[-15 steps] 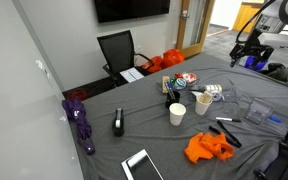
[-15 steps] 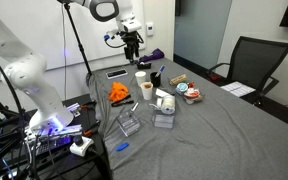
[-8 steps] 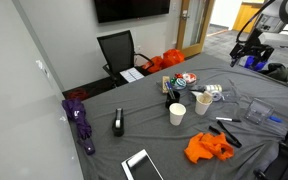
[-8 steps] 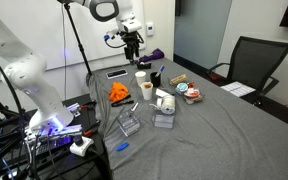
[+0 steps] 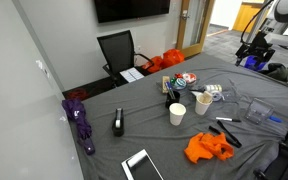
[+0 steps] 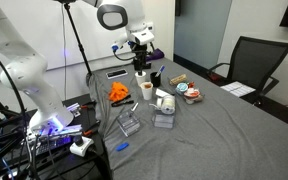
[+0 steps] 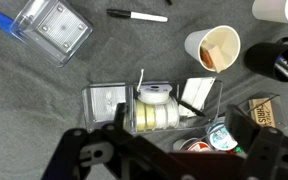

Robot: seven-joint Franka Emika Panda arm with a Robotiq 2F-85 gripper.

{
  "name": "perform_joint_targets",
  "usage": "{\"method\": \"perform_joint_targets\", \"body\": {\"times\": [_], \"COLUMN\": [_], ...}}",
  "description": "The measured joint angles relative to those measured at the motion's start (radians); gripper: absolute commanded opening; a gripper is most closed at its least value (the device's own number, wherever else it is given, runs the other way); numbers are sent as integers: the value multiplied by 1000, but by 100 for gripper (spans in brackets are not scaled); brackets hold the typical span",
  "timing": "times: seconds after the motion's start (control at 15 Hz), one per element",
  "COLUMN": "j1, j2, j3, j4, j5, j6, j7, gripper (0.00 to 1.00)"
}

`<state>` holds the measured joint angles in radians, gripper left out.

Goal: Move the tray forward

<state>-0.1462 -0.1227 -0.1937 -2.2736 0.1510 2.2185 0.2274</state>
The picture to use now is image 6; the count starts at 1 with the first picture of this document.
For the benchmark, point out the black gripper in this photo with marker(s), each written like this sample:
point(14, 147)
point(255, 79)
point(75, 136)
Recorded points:
point(141, 56)

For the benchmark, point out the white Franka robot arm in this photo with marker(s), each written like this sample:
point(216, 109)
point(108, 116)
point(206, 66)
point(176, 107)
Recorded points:
point(27, 76)

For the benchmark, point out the empty white paper cup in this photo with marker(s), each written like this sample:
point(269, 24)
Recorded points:
point(140, 80)

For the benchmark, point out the black cup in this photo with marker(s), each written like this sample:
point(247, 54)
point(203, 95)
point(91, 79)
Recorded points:
point(155, 80)

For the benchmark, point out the blue pen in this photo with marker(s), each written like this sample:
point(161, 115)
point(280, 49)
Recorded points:
point(159, 70)

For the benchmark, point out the paper cup with brown contents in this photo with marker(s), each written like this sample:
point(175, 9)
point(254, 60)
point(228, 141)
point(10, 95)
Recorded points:
point(146, 91)

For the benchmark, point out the purple cloth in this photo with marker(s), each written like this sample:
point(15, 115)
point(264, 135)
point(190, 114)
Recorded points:
point(154, 55)

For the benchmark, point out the orange crumpled cloth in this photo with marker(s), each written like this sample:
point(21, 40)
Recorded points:
point(118, 91)

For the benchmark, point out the white card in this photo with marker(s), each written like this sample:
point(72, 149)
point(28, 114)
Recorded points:
point(161, 92)

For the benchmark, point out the black tongs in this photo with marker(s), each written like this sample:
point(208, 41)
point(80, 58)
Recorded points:
point(122, 101)

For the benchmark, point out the black and white marker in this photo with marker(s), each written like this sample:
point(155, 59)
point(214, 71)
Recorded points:
point(134, 106)

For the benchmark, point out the wooden block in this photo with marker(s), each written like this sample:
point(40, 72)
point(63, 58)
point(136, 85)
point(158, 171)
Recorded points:
point(178, 79)

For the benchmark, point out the white tape roll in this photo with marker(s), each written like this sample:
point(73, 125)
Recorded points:
point(168, 104)

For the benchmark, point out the round blue tin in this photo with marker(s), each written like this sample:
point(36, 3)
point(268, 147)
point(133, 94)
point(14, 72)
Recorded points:
point(182, 87)

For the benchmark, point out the small red packet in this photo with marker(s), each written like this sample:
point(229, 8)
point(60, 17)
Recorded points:
point(191, 84)

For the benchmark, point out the black tripod stand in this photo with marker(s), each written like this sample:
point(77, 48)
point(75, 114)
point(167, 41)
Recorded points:
point(78, 43)

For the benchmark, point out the blue marker cap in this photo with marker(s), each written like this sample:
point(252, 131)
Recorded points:
point(122, 146)

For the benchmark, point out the white emergency stop box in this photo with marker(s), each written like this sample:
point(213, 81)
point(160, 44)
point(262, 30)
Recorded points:
point(81, 146)

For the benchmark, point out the white paper sheet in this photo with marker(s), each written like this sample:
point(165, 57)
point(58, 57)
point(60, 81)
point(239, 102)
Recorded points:
point(238, 89)

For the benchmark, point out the black robot stand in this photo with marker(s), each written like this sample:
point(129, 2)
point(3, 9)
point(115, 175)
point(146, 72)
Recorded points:
point(84, 166)

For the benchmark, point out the black office chair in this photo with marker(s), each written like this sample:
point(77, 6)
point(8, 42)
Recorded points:
point(250, 63)

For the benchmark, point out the black control box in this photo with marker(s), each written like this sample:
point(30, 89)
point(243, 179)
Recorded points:
point(52, 144)

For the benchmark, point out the black phone with white frame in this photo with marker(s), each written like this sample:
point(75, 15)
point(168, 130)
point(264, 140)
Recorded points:
point(116, 73)

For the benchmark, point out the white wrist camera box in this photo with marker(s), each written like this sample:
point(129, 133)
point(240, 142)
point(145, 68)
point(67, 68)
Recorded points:
point(144, 36)

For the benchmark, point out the white wall thermostat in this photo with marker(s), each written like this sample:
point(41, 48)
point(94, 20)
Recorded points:
point(150, 24)

